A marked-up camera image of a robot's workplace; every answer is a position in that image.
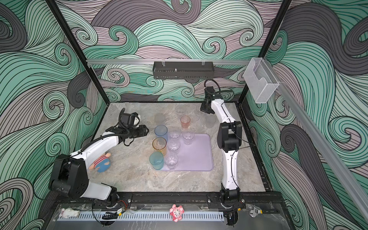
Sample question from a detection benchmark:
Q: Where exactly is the white slotted cable duct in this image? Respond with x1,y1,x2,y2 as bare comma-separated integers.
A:
57,211,224,222

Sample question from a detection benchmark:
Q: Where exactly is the pink translucent cup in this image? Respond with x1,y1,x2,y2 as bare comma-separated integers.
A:
180,116,191,129

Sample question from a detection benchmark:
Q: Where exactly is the clear acrylic wall box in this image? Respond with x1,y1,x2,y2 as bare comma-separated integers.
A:
243,57,279,104

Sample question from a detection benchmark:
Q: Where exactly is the silver adjustable wrench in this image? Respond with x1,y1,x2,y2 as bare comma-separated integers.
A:
249,206,263,218

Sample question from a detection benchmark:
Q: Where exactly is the black wall-mounted rack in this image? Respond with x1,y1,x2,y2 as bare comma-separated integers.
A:
152,61,215,80

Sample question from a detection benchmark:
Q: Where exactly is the yellow translucent cup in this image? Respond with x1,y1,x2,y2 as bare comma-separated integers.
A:
152,137,167,156

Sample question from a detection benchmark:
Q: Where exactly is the white plush toy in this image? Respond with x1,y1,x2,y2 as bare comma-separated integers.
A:
59,208,80,219

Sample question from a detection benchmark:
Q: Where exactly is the teal translucent cup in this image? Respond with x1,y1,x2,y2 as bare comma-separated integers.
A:
149,151,164,170

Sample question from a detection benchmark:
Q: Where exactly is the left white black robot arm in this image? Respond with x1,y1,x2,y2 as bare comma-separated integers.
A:
48,110,149,205

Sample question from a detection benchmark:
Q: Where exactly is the lilac plastic tray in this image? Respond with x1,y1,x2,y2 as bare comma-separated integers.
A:
161,133,214,172

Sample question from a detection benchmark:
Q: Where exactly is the bear plush toy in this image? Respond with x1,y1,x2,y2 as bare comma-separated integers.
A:
89,152,111,173

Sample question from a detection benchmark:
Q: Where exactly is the clear glass cup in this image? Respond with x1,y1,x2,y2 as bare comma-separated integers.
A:
205,114,217,129
168,129,182,139
167,139,181,152
182,130,195,145
165,152,179,170

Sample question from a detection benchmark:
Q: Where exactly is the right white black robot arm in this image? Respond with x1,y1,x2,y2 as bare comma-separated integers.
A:
200,79,242,206

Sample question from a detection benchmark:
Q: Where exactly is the blue translucent cup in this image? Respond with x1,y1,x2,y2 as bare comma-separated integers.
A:
154,125,168,140

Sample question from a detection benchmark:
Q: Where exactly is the pink flower toy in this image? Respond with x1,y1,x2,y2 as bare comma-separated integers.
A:
169,204,185,222

